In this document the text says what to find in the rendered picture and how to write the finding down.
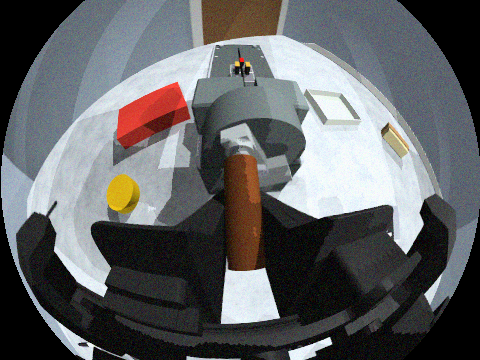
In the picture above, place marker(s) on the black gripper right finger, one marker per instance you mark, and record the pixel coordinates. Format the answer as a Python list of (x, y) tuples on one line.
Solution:
[(297, 245)]

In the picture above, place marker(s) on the yellow short cylinder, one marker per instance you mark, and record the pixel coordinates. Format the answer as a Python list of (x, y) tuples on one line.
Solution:
[(123, 194)]

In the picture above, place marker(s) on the grey cylinder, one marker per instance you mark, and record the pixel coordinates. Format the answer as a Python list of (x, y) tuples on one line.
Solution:
[(128, 357)]

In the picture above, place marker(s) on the red rectangular block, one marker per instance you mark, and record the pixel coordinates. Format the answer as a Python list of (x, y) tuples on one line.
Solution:
[(151, 114)]

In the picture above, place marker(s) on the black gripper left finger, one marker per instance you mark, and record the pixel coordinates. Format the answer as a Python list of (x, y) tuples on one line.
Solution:
[(194, 250)]

